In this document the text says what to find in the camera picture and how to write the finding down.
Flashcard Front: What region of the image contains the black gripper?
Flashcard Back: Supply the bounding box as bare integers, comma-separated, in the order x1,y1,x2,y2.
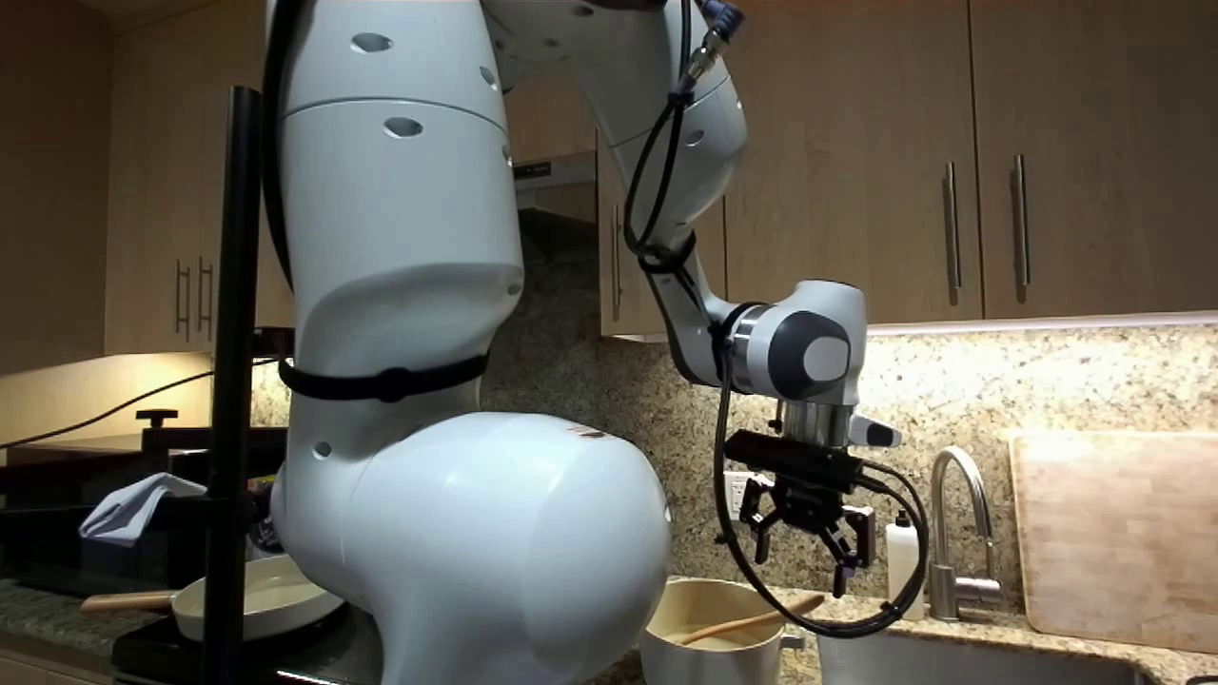
739,467,880,602

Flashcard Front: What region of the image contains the cream cooking pot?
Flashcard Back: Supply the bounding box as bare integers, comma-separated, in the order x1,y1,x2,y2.
634,573,810,685

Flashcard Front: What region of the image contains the white soap bottle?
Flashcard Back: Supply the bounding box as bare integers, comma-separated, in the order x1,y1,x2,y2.
881,506,923,613

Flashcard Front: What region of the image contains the brushed metal gooseneck faucet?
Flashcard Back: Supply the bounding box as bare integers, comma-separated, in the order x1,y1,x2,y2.
923,445,1021,624

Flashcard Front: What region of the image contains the stainless steel sink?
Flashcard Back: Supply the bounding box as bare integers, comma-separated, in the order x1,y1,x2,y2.
810,615,1190,685

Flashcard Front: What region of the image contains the wooden cutting board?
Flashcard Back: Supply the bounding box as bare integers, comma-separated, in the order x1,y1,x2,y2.
1005,430,1218,658

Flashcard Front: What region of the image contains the stainless steel range hood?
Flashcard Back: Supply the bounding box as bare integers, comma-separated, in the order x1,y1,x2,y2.
510,150,600,228

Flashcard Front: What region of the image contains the light wood upper cabinet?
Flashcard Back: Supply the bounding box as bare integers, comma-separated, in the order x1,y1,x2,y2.
100,0,300,356
500,53,600,175
593,0,1218,344

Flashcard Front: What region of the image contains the black vertical pole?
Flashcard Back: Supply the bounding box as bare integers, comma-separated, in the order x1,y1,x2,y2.
201,84,267,685

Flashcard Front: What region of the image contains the white and blue cloth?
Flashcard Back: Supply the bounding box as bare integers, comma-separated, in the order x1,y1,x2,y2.
76,467,210,553

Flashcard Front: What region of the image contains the black rack with clamp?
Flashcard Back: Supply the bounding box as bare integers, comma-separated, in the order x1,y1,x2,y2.
0,407,297,602

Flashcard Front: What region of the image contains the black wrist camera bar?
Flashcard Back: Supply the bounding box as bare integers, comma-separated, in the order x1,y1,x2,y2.
720,430,868,492

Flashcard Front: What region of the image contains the brushed metal cabinet handle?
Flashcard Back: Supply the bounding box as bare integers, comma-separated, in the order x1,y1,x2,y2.
940,155,968,313
1005,150,1036,308
194,250,218,337
172,255,194,337

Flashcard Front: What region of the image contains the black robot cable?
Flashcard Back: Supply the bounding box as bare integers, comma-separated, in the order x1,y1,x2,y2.
259,0,931,643

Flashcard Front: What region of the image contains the black velcro cable strap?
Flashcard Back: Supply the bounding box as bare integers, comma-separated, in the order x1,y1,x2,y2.
272,350,491,407

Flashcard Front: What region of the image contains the cream pan with wooden handle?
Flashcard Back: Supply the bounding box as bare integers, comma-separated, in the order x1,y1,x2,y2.
76,548,351,648

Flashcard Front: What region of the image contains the black camera on mount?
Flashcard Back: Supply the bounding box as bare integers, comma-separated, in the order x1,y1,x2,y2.
248,325,297,364

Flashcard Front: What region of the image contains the thin black camera cable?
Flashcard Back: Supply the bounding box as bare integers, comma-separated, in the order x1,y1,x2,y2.
0,370,222,448

